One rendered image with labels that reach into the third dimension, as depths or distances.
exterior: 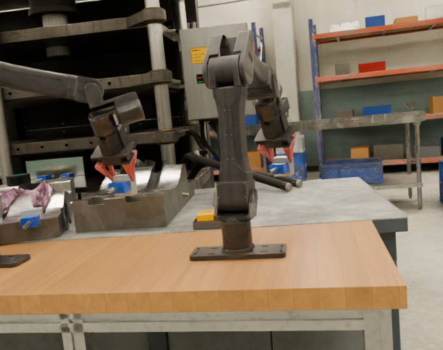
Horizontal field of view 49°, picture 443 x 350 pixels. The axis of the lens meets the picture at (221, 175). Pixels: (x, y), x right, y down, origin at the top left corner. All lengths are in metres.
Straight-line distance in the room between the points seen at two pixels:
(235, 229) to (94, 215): 0.53
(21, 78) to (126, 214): 0.45
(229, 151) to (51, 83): 0.45
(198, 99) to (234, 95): 1.19
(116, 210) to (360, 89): 6.77
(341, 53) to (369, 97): 0.80
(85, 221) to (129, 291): 0.55
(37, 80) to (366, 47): 7.02
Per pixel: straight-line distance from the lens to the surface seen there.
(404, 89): 7.94
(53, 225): 1.42
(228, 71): 1.00
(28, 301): 1.00
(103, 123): 1.19
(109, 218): 1.40
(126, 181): 1.27
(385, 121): 4.81
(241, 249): 1.01
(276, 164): 1.35
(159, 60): 2.09
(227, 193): 1.00
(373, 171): 5.04
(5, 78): 1.20
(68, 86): 1.19
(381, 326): 0.89
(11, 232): 1.44
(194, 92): 2.18
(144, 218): 1.37
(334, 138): 7.94
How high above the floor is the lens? 1.10
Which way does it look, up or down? 7 degrees down
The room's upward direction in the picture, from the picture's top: 5 degrees counter-clockwise
